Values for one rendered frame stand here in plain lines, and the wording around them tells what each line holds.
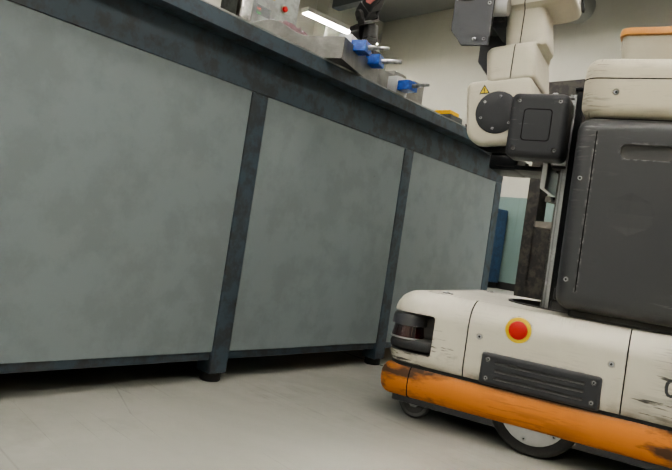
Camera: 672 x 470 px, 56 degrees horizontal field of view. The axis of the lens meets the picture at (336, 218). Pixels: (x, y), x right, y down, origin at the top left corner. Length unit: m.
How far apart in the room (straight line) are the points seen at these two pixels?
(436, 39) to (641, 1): 3.26
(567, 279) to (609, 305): 0.09
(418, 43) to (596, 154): 9.79
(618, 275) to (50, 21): 1.14
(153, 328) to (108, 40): 0.58
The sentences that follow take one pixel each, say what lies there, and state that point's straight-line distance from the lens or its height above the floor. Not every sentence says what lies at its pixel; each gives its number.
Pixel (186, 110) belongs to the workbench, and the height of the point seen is 0.58.
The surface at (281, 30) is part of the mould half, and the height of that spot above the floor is 0.87.
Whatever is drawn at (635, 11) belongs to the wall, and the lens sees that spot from 9.18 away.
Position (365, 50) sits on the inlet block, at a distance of 1.63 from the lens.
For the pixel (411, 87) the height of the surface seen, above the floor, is 0.82.
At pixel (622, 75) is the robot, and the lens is 1.40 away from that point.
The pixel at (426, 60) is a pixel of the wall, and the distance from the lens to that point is 10.84.
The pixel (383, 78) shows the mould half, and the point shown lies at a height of 0.85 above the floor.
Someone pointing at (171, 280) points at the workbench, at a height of 0.23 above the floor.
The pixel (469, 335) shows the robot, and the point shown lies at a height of 0.21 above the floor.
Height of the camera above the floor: 0.37
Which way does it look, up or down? 2 degrees up
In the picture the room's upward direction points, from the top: 9 degrees clockwise
